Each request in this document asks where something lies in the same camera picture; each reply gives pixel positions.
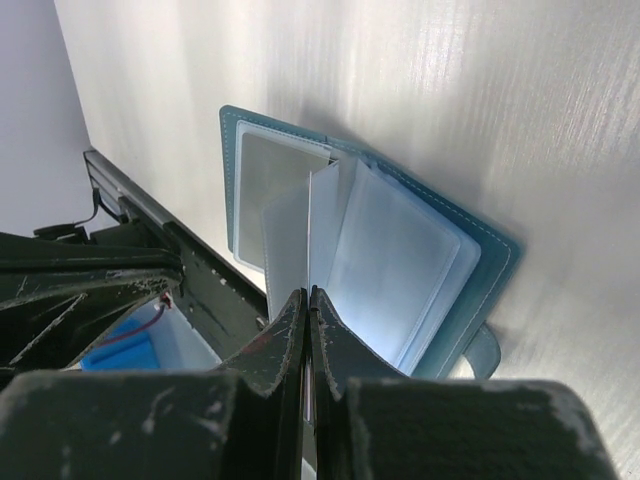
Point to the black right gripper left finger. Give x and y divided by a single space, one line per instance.
241 420

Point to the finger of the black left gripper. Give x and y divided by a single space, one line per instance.
49 320
23 256

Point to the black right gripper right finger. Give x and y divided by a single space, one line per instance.
372 422

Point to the blue leather card holder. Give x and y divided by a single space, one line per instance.
410 273

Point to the blue foam block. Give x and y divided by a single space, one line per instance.
122 351

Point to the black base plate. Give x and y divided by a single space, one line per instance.
219 302

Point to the aluminium front rail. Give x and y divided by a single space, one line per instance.
114 184

